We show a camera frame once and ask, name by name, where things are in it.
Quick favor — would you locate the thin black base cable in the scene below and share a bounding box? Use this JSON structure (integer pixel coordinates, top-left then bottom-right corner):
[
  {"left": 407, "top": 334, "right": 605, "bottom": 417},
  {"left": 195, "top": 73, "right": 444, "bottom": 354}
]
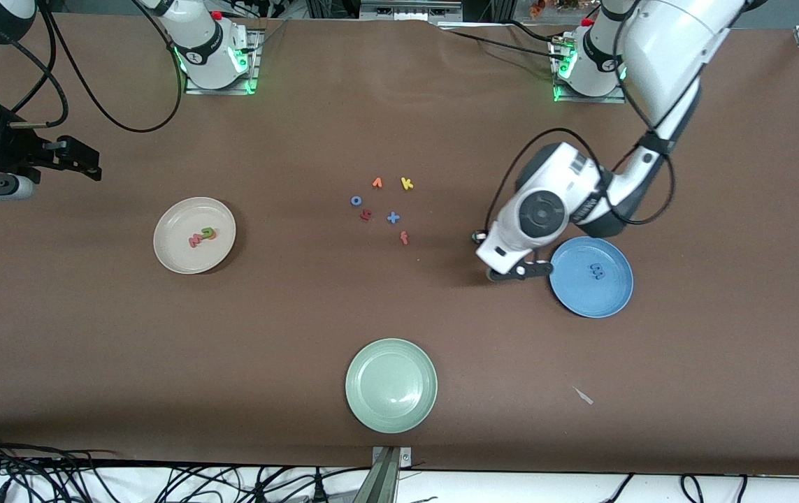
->
[
  {"left": 504, "top": 20, "right": 568, "bottom": 44},
  {"left": 438, "top": 23, "right": 559, "bottom": 60}
]

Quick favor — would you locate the orange background object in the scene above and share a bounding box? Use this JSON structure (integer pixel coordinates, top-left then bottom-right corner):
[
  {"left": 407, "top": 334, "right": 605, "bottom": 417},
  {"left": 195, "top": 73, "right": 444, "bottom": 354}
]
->
[{"left": 529, "top": 0, "right": 582, "bottom": 17}]

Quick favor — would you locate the thin grey base cable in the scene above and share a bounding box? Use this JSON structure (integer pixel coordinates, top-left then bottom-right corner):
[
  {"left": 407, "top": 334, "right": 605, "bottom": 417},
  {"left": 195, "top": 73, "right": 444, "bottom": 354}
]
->
[{"left": 245, "top": 20, "right": 289, "bottom": 54}]

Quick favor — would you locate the beige brown round plate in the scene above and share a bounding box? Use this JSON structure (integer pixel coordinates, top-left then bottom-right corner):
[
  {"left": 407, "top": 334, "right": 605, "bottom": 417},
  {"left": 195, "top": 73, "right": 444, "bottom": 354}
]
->
[{"left": 153, "top": 197, "right": 237, "bottom": 275}]

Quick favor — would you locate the grey metal equipment box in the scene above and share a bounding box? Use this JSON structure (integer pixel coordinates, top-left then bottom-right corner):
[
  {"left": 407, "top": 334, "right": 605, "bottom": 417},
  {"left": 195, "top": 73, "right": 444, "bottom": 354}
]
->
[{"left": 359, "top": 0, "right": 464, "bottom": 22}]

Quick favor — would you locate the aluminium frame post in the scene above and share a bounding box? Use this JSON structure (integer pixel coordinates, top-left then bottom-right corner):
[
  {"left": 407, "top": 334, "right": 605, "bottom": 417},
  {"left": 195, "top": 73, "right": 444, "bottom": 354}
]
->
[{"left": 370, "top": 446, "right": 414, "bottom": 503}]

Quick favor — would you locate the blue round plate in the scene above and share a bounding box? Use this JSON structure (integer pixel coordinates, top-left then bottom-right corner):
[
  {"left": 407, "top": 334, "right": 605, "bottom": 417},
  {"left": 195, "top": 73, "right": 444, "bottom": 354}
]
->
[{"left": 549, "top": 236, "right": 634, "bottom": 319}]

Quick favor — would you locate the green round plate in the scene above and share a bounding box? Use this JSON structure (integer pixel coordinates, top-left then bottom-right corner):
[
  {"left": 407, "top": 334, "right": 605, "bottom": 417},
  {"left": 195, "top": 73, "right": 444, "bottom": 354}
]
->
[{"left": 345, "top": 338, "right": 438, "bottom": 435}]

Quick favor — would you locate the long black arm cable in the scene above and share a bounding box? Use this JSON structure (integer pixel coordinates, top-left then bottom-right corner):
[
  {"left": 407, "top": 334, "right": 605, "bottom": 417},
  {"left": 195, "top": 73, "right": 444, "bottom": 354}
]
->
[
  {"left": 487, "top": 14, "right": 677, "bottom": 235},
  {"left": 39, "top": 0, "right": 185, "bottom": 133}
]

